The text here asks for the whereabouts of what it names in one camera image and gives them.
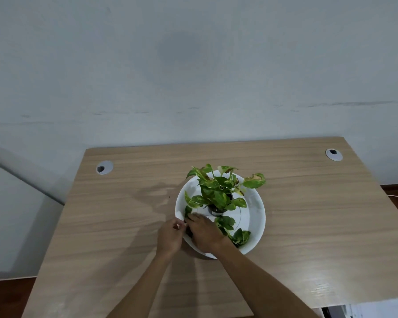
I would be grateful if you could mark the person's left hand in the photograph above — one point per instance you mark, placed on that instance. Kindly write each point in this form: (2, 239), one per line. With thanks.
(167, 240)

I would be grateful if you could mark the person's right hand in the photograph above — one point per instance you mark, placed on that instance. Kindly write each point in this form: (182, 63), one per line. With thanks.
(207, 235)

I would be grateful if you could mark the person's left fingers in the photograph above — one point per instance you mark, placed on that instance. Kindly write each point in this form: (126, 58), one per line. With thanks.
(178, 225)

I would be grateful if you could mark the person's right fingers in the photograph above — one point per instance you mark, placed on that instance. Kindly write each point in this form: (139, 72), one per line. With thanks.
(196, 221)

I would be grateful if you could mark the green variegated pothos plant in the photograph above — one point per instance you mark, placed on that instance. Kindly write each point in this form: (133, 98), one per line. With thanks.
(219, 195)

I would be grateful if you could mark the person's left forearm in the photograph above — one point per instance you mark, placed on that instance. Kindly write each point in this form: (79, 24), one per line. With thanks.
(142, 288)

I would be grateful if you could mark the person's right forearm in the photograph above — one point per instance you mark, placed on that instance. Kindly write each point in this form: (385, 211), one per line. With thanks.
(262, 284)

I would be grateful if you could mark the white round bowl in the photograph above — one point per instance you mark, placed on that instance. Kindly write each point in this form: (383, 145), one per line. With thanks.
(252, 216)

